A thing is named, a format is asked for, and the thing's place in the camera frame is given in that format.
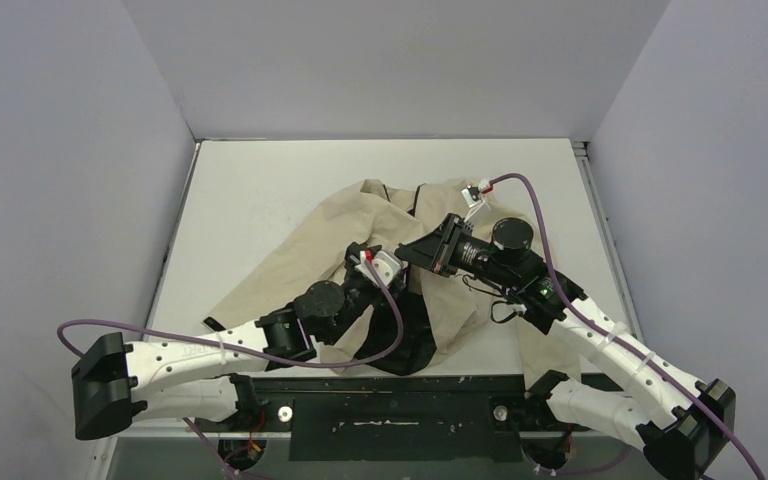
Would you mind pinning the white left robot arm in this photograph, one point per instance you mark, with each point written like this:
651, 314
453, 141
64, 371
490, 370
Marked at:
116, 382

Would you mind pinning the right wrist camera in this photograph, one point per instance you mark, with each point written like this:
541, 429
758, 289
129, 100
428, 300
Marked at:
476, 198

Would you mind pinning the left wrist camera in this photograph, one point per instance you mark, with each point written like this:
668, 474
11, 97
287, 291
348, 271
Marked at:
380, 264

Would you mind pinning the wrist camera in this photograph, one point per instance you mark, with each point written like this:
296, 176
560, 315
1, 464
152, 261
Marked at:
380, 264
476, 198

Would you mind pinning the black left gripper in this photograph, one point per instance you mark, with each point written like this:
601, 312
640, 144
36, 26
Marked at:
350, 270

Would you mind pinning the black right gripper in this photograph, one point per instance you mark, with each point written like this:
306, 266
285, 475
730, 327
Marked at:
445, 245

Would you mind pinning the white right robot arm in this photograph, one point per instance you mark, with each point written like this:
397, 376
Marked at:
676, 420

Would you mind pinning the beige zip jacket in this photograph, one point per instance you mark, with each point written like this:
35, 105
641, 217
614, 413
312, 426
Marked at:
370, 214

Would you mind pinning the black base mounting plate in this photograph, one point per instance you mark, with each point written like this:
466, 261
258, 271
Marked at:
379, 419

